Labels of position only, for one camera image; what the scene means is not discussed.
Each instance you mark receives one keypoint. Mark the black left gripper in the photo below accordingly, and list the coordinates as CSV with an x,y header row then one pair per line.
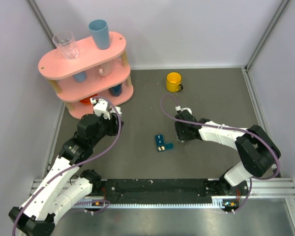
x,y
114,128

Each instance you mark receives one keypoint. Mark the teal pill organizer box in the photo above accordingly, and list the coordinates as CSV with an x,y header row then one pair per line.
x,y
159,140

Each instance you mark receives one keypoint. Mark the white pill bottle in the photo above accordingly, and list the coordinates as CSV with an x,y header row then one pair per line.
x,y
117,110

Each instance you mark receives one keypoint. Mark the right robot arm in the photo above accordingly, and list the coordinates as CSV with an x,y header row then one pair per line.
x,y
256,150

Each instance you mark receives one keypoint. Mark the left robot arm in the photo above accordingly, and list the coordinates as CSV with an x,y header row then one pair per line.
x,y
39,215

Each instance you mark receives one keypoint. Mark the orange plastic bowl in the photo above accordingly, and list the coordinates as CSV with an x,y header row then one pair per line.
x,y
86,101

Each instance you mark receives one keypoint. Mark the dark blue faceted cup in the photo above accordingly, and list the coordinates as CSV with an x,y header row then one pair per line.
x,y
116,90

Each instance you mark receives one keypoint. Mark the pink three-tier wooden shelf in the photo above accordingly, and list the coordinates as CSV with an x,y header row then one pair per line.
x,y
59,73

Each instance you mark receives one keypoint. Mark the small light blue cup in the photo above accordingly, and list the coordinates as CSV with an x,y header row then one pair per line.
x,y
80,77

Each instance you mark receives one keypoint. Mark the yellow mug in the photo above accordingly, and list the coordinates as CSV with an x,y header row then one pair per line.
x,y
174,82

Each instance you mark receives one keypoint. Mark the clear drinking glass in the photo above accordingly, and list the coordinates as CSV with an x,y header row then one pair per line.
x,y
66,44

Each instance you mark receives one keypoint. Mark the light blue plastic tumbler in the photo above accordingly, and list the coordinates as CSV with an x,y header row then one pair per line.
x,y
100,33

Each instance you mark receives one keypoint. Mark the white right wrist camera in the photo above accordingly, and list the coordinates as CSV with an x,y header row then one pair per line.
x,y
180,109

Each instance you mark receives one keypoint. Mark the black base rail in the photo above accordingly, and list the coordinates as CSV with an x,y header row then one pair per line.
x,y
169,191

